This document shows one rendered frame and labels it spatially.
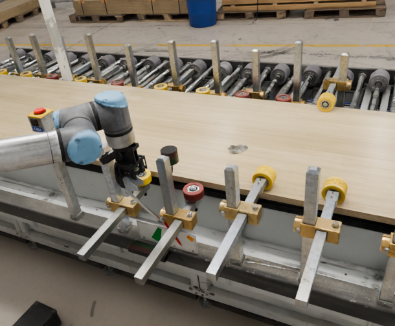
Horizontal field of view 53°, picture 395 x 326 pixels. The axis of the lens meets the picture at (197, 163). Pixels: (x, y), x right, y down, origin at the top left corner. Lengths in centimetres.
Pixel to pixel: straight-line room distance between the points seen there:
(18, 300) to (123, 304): 64
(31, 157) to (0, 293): 176
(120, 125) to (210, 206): 63
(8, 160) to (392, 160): 135
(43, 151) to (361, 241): 111
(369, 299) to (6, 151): 116
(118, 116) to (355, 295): 95
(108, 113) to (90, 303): 146
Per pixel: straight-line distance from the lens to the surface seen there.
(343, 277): 161
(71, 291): 255
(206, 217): 174
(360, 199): 149
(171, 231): 142
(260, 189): 141
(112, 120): 121
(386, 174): 163
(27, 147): 107
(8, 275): 283
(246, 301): 207
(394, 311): 145
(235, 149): 172
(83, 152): 107
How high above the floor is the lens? 183
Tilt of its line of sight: 34 degrees down
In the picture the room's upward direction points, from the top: 7 degrees counter-clockwise
